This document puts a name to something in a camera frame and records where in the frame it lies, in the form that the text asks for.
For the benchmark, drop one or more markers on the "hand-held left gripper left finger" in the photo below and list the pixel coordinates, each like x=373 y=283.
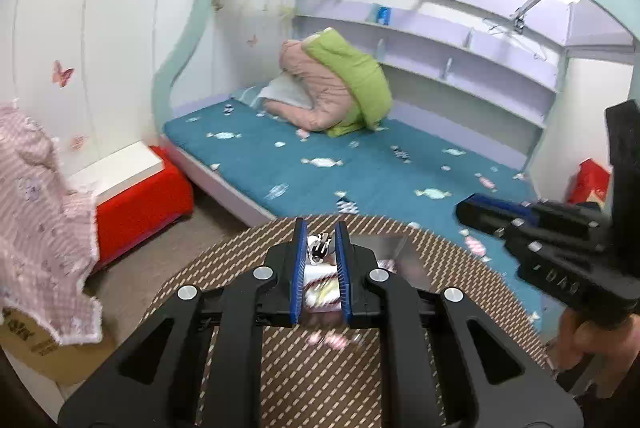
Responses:
x=300 y=273

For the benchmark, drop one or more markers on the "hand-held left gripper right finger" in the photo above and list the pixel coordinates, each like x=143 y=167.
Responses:
x=342 y=273

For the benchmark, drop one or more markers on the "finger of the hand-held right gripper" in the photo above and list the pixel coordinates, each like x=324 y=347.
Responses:
x=480 y=217
x=527 y=212

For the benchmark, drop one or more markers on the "candy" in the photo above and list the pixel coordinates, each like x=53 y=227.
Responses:
x=322 y=293

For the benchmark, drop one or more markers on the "small black white ornament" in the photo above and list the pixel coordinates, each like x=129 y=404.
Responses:
x=320 y=248

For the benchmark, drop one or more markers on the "pink pendant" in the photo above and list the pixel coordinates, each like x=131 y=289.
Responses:
x=331 y=340

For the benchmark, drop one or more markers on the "person's right hand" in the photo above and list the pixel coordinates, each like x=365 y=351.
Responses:
x=580 y=343

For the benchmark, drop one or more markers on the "red bag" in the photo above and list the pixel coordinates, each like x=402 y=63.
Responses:
x=587 y=180

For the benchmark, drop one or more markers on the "teal candy-print bed sheet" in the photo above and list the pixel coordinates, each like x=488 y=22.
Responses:
x=375 y=178

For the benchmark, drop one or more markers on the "red storage box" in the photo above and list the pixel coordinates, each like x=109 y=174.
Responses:
x=140 y=218

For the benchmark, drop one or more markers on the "pink quilt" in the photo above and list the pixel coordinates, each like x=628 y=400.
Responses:
x=320 y=100

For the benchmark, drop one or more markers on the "white pillow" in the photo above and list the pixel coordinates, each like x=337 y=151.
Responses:
x=285 y=90

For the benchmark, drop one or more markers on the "green quilt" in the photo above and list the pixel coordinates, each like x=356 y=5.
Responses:
x=360 y=78

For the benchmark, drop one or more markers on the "white storage box lid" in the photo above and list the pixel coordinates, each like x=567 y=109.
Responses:
x=125 y=168

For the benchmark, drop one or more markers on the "small butterfly sticker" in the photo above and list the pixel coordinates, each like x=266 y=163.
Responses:
x=252 y=41

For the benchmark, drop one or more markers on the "pink checkered cloth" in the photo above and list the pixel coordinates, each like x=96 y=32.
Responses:
x=35 y=218

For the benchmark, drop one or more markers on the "cardboard box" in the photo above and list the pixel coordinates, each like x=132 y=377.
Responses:
x=30 y=343

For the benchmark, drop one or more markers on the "white wardrobe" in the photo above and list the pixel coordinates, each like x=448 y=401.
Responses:
x=100 y=58

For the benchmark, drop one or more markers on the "pink butterfly sticker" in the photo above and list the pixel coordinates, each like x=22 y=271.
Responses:
x=62 y=74

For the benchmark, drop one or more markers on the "lilac wall shelf unit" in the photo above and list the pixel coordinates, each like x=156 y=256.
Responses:
x=500 y=78

